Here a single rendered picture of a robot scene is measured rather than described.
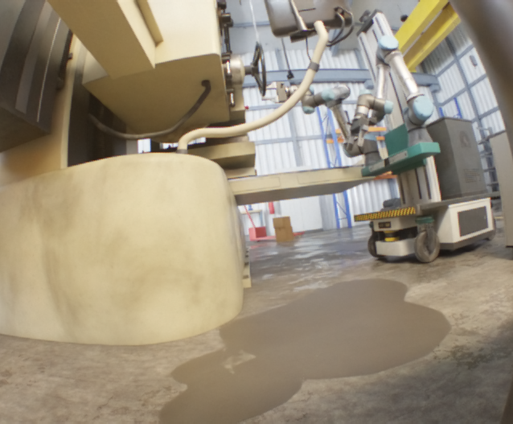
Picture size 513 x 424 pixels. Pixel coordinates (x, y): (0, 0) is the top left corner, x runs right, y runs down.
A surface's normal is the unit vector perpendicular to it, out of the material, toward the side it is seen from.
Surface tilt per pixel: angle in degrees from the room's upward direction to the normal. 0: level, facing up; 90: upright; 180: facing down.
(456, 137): 90
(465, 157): 90
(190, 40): 90
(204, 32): 90
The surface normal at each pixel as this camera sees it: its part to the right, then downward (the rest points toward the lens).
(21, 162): 0.03, -0.07
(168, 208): 0.53, -0.13
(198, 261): 0.76, -0.14
